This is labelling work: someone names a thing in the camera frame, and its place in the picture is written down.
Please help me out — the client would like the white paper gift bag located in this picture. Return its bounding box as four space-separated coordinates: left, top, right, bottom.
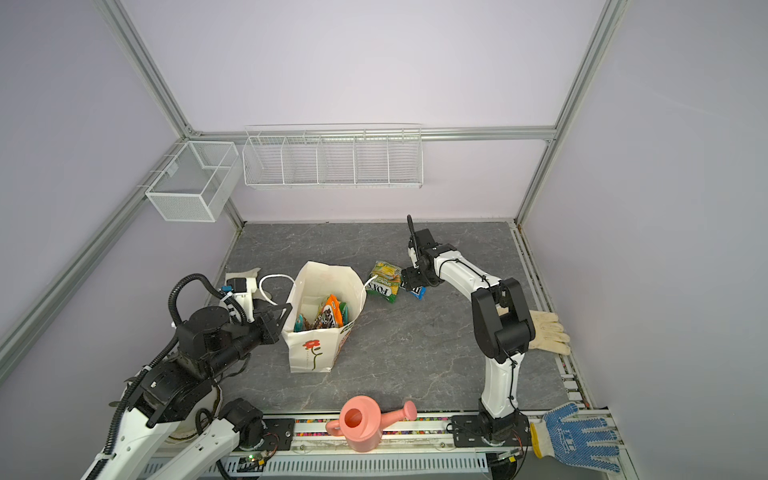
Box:
281 261 367 374

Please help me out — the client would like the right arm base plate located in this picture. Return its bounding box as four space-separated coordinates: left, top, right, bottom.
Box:
446 412 532 448

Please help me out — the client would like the white mesh box basket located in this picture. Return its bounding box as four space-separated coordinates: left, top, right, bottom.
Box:
145 141 243 223

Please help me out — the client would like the white vented rail cover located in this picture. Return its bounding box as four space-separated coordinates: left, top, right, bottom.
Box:
143 453 491 480

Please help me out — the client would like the beige work glove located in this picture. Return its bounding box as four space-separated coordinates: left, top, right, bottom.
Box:
529 310 571 356
224 267 260 300

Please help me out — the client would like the white blue dotted glove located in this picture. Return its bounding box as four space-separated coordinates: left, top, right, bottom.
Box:
530 402 621 474

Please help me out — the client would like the beige work glove right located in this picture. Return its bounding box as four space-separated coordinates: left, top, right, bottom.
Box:
529 310 571 356

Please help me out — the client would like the teal snack pack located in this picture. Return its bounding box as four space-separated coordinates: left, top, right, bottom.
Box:
293 314 306 333

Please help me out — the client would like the brown M&M's packet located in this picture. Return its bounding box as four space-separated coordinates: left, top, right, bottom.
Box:
312 305 338 330

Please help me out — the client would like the beige work glove left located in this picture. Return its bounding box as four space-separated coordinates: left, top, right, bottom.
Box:
224 267 260 300

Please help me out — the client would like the blue M&M's packet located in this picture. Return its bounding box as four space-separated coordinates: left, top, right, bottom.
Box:
410 286 426 300

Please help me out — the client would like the pink watering can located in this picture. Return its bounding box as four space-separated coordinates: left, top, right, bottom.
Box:
325 395 418 453

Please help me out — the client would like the white wire shelf basket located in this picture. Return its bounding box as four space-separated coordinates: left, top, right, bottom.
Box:
242 123 424 189

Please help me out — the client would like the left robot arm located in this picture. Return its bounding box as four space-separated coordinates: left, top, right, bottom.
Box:
83 273 295 479

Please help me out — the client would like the green Fox's candy bag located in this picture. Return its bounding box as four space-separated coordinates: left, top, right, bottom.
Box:
364 261 402 303

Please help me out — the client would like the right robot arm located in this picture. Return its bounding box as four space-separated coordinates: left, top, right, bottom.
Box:
402 217 536 447

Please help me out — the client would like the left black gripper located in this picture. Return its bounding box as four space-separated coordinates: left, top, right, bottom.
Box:
205 302 293 379

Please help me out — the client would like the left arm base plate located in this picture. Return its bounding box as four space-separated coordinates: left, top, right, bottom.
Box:
257 417 296 452

